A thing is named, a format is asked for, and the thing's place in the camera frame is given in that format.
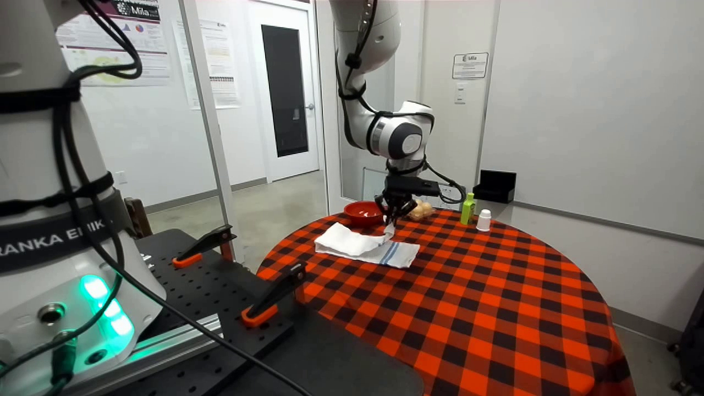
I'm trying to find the large wall whiteboard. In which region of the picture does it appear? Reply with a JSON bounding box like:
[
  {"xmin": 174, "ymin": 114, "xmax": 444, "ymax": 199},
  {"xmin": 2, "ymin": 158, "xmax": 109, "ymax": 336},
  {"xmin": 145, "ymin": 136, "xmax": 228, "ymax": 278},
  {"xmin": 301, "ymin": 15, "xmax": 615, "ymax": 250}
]
[{"xmin": 477, "ymin": 0, "xmax": 704, "ymax": 244}]

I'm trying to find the white door with window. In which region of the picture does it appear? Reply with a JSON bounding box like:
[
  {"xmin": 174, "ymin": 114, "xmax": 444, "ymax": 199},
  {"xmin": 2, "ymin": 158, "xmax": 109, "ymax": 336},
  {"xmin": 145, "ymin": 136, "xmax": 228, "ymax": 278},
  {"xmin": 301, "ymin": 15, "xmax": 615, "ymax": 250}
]
[{"xmin": 330, "ymin": 0, "xmax": 426, "ymax": 216}]

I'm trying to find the red black plaid tablecloth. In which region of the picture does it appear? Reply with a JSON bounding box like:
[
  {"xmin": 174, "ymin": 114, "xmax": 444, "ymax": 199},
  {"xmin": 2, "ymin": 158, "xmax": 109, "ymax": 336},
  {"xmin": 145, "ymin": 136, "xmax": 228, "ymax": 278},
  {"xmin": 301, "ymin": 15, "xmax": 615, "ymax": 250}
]
[{"xmin": 254, "ymin": 206, "xmax": 638, "ymax": 396}]

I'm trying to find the white paper notice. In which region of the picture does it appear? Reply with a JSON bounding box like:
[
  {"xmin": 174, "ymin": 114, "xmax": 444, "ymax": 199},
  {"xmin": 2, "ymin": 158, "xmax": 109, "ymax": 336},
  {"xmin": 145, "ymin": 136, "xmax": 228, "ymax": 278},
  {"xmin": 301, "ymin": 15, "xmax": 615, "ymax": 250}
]
[{"xmin": 198, "ymin": 18, "xmax": 243, "ymax": 109}]

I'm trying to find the black suitcase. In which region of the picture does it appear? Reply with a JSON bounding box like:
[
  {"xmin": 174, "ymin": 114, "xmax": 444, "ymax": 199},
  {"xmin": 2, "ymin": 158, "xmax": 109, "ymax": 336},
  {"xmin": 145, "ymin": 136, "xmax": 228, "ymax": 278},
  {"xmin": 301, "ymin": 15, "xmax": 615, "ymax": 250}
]
[{"xmin": 669, "ymin": 288, "xmax": 704, "ymax": 396}]

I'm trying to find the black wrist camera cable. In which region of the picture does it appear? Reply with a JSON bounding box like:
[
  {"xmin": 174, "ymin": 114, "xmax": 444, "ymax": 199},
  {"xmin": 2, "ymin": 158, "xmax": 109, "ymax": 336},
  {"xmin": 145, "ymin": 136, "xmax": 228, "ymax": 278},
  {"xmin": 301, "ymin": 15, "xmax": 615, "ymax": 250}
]
[{"xmin": 332, "ymin": 0, "xmax": 469, "ymax": 208}]

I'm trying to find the red bowl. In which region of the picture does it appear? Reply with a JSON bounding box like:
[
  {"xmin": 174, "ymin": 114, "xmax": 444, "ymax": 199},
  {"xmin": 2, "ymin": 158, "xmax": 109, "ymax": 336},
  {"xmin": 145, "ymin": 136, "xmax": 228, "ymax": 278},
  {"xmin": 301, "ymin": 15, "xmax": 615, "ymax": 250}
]
[{"xmin": 341, "ymin": 201, "xmax": 389, "ymax": 229}]

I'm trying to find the white door sign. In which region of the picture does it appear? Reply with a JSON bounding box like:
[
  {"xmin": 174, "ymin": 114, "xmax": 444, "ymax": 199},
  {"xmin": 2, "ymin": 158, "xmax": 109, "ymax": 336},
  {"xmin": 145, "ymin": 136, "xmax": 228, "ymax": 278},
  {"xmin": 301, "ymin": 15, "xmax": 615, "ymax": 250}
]
[{"xmin": 448, "ymin": 51, "xmax": 491, "ymax": 82}]

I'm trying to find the colourful wall poster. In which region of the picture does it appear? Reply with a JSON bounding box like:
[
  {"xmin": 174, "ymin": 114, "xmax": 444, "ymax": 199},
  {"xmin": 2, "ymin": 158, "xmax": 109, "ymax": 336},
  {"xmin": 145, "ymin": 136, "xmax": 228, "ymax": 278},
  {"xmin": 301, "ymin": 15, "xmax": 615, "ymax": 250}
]
[{"xmin": 53, "ymin": 0, "xmax": 176, "ymax": 87}]

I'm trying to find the thin black cable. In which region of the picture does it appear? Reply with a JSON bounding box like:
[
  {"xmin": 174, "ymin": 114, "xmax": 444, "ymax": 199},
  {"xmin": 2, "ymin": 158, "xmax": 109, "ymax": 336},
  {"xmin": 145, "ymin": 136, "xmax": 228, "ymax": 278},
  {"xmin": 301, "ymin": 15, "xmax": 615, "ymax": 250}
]
[{"xmin": 107, "ymin": 244, "xmax": 319, "ymax": 396}]

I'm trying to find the green bottle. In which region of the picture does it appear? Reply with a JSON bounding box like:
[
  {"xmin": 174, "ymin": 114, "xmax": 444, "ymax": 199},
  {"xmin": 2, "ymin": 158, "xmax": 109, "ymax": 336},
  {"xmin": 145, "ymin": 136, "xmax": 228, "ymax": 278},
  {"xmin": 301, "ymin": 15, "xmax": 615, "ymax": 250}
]
[{"xmin": 458, "ymin": 186, "xmax": 480, "ymax": 226}]

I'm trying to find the white towel with blue stripes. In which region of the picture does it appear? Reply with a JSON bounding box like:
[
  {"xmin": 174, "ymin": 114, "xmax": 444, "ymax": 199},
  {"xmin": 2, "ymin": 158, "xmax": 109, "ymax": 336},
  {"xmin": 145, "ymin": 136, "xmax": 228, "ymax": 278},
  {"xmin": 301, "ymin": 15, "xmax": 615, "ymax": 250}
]
[{"xmin": 311, "ymin": 221, "xmax": 421, "ymax": 271}]

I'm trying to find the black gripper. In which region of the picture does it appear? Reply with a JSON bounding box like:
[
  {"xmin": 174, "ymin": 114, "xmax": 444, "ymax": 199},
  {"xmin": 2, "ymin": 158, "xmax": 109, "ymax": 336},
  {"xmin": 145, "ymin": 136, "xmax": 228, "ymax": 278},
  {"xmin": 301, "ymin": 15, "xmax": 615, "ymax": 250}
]
[{"xmin": 376, "ymin": 174, "xmax": 415, "ymax": 237}]

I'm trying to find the black wall box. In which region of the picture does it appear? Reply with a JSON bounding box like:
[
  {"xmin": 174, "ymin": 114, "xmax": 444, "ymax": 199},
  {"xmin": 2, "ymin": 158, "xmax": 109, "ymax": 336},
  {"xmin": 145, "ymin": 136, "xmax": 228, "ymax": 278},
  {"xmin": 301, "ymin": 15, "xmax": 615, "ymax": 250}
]
[{"xmin": 473, "ymin": 167, "xmax": 519, "ymax": 204}]

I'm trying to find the black cable bundle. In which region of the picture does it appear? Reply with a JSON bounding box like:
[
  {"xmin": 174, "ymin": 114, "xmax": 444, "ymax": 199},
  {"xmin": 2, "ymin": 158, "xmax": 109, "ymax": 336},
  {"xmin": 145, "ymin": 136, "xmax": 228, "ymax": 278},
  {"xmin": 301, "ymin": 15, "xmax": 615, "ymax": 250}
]
[{"xmin": 0, "ymin": 0, "xmax": 145, "ymax": 377}]

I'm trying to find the slanted metal pole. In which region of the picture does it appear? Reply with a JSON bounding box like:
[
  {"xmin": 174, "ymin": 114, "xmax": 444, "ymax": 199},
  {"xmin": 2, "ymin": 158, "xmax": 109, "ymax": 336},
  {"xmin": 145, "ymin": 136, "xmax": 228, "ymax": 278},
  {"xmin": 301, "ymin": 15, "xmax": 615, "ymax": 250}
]
[{"xmin": 177, "ymin": 0, "xmax": 238, "ymax": 265}]

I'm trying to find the black orange clamp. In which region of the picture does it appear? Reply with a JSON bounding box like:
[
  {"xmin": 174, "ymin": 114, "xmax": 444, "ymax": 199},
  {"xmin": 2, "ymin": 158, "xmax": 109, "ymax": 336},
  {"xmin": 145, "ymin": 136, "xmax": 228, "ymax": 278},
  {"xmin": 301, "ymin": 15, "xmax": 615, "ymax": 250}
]
[
  {"xmin": 171, "ymin": 223, "xmax": 240, "ymax": 273},
  {"xmin": 240, "ymin": 259, "xmax": 309, "ymax": 331}
]

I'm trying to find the black perforated robot table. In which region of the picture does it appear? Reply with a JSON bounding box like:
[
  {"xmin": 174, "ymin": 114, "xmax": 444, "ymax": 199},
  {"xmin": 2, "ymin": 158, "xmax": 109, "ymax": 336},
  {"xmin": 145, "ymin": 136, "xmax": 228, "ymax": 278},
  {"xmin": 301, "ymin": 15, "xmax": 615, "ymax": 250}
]
[{"xmin": 95, "ymin": 226, "xmax": 426, "ymax": 396}]

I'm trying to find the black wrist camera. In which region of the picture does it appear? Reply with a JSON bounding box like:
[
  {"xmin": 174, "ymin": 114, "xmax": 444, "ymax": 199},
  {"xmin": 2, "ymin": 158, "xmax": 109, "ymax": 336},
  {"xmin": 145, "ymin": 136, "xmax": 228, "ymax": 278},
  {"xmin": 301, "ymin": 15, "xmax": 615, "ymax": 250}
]
[{"xmin": 410, "ymin": 177, "xmax": 444, "ymax": 199}]

